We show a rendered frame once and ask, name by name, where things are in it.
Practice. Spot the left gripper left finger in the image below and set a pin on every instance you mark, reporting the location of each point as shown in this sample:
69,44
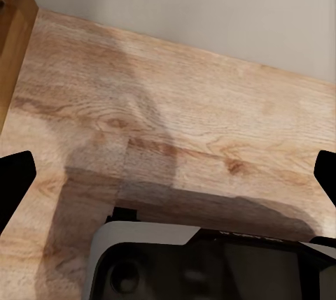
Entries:
17,172

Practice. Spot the door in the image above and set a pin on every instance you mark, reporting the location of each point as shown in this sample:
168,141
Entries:
17,19

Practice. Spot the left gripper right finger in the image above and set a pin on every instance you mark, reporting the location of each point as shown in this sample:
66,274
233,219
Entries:
325,173

